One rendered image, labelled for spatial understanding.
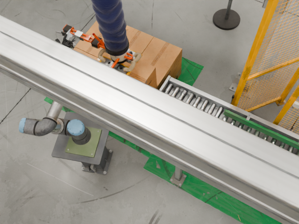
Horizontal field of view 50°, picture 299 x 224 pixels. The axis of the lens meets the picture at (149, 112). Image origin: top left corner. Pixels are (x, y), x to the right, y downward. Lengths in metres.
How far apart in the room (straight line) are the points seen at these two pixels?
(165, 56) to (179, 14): 1.32
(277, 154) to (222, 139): 0.09
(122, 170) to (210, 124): 3.38
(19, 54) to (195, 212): 3.27
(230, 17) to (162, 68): 1.66
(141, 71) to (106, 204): 1.57
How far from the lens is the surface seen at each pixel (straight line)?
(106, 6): 2.54
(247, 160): 0.54
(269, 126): 3.56
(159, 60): 3.89
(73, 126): 3.04
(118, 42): 2.89
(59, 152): 3.32
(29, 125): 2.55
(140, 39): 4.10
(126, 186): 3.84
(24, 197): 4.14
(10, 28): 0.74
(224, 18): 5.05
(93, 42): 3.24
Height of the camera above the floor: 3.71
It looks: 63 degrees down
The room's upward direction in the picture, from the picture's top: 7 degrees counter-clockwise
